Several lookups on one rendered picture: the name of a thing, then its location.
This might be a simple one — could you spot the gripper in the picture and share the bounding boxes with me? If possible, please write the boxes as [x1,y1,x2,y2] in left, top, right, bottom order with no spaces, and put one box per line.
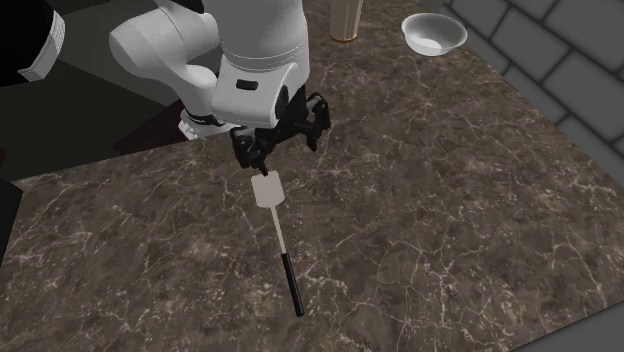
[229,83,332,178]

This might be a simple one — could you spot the beige ribbed cup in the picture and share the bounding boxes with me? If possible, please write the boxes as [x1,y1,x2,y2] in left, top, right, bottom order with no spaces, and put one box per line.
[328,0,365,45]

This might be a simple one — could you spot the white bowl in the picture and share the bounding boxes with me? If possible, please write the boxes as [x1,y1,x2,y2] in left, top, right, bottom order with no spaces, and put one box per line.
[400,12,469,58]

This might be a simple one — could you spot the black object with ribbed band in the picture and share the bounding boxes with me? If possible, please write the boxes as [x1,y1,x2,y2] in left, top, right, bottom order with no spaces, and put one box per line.
[0,0,67,89]

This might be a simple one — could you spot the white spatula with black handle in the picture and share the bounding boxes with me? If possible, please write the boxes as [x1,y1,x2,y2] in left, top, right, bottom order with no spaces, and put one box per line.
[250,169,306,319]

